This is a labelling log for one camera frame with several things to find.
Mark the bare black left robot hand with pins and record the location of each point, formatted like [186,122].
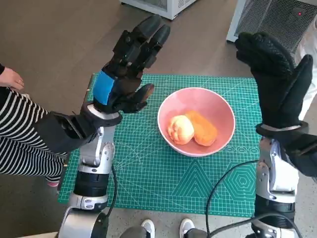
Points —
[126,89]

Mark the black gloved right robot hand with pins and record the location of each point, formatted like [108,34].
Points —
[277,94]

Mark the round pale toy bread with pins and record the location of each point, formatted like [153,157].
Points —
[179,130]

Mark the pink bowl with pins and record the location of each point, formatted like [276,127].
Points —
[198,101]

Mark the long orange striped toy bread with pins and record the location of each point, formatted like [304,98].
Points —
[205,131]

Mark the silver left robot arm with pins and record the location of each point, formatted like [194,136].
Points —
[96,153]

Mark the person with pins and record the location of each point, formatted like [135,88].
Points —
[19,129]
[313,101]

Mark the white cabinet with mesh panel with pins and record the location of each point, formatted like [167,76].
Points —
[272,17]

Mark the green cutting mat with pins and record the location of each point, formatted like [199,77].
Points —
[148,178]

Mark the white sneaker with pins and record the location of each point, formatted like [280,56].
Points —
[186,225]
[148,226]

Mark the dark grey leg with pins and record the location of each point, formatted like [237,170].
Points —
[133,233]
[195,233]

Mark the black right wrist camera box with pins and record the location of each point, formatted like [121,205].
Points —
[302,153]

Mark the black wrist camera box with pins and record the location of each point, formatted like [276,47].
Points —
[302,153]
[62,134]

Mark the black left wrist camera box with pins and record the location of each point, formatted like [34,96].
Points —
[62,134]

